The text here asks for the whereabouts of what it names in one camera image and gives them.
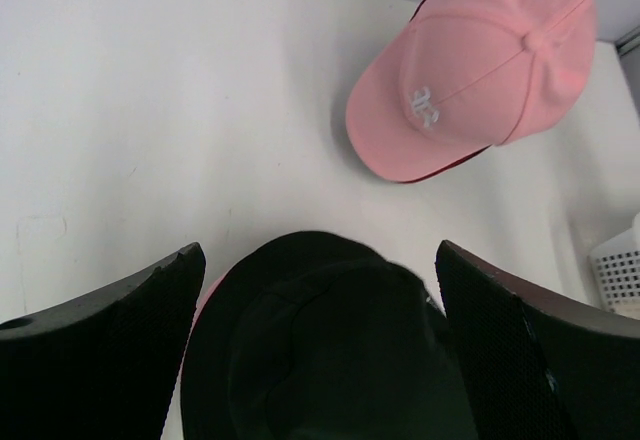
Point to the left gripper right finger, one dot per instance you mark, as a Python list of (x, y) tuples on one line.
[(537, 364)]

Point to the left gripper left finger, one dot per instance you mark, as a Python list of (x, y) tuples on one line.
[(103, 365)]

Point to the black hat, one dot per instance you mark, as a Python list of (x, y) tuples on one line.
[(330, 340)]

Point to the light pink hat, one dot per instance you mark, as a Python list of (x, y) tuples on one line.
[(468, 74)]

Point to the white plastic basket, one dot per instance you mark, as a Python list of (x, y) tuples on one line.
[(616, 268)]

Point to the right frame post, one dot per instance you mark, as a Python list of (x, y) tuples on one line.
[(628, 42)]

